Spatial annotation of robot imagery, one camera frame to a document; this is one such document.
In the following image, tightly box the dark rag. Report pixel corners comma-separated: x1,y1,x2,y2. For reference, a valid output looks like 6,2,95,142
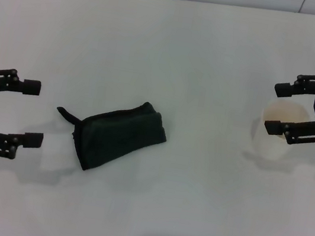
47,87,173,183

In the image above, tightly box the white plastic cup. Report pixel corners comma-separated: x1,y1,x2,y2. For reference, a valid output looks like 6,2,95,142
255,97,312,165

